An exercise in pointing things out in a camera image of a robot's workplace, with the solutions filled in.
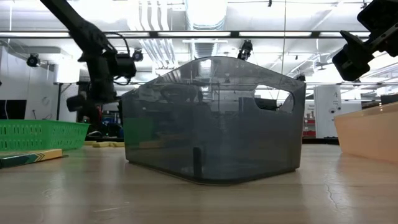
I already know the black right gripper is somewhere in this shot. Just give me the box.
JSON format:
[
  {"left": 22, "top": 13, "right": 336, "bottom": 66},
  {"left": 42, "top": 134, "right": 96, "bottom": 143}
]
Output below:
[{"left": 331, "top": 0, "right": 398, "bottom": 82}]

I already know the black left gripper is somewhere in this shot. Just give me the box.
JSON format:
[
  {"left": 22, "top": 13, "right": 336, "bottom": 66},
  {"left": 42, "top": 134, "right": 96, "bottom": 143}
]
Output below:
[{"left": 66, "top": 55, "right": 118, "bottom": 133}]

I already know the green plastic basket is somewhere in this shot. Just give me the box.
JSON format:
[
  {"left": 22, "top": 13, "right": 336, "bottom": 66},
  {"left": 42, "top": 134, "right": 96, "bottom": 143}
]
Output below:
[{"left": 0, "top": 119, "right": 91, "bottom": 152}]

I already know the crayon box with crayon picture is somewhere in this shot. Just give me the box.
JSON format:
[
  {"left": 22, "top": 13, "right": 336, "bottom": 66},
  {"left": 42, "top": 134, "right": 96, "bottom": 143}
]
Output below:
[{"left": 0, "top": 148, "right": 63, "bottom": 169}]

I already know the grey translucent plastic bin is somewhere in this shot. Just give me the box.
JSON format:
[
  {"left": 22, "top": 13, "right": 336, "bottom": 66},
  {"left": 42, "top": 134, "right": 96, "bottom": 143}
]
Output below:
[{"left": 121, "top": 55, "right": 307, "bottom": 185}]

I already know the white box on black stand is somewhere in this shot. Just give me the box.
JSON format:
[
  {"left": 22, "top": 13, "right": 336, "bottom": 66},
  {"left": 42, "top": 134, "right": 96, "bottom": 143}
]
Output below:
[{"left": 53, "top": 58, "right": 81, "bottom": 122}]

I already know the orange translucent plastic bin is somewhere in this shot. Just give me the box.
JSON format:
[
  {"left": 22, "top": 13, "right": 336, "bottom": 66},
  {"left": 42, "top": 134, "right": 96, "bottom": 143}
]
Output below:
[{"left": 334, "top": 101, "right": 398, "bottom": 165}]

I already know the red shelf rack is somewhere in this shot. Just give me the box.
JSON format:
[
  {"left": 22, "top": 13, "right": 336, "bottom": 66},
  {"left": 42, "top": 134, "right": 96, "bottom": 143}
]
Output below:
[{"left": 303, "top": 111, "right": 317, "bottom": 138}]

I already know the black monitor on stand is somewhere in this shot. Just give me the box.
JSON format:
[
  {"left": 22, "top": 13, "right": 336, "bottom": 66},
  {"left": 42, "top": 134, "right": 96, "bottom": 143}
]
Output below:
[{"left": 254, "top": 98, "right": 280, "bottom": 112}]

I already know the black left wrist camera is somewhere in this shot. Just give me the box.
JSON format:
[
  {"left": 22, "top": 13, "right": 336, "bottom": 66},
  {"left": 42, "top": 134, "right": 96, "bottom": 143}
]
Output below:
[{"left": 113, "top": 52, "right": 137, "bottom": 79}]

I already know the black wall screen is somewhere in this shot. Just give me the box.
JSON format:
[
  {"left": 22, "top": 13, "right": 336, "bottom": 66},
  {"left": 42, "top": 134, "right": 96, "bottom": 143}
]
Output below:
[{"left": 0, "top": 99, "right": 27, "bottom": 121}]

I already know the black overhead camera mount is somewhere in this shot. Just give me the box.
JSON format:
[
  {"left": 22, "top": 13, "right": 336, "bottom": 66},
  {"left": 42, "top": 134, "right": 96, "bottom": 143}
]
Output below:
[{"left": 237, "top": 39, "right": 254, "bottom": 62}]

